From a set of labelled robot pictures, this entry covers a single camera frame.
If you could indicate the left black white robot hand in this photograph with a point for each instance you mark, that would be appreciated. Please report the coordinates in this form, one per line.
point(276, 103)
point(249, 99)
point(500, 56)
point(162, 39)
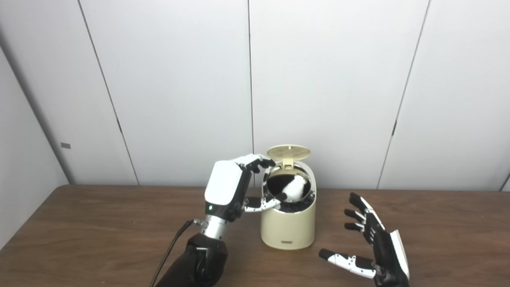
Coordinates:
point(225, 183)

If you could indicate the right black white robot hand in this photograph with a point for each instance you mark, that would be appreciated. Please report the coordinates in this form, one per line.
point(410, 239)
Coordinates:
point(386, 251)

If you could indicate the small white plastic bottle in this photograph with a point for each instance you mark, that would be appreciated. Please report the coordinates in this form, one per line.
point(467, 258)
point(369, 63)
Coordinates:
point(297, 188)

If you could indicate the cream-colored lidded bin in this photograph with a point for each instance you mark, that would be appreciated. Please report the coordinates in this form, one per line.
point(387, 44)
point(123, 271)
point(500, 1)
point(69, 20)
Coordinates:
point(287, 229)

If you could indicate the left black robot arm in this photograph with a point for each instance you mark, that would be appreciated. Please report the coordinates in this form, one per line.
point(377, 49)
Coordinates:
point(203, 259)

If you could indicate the black bin liner bag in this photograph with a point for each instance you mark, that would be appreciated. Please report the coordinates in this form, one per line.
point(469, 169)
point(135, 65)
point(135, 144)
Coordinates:
point(277, 183)

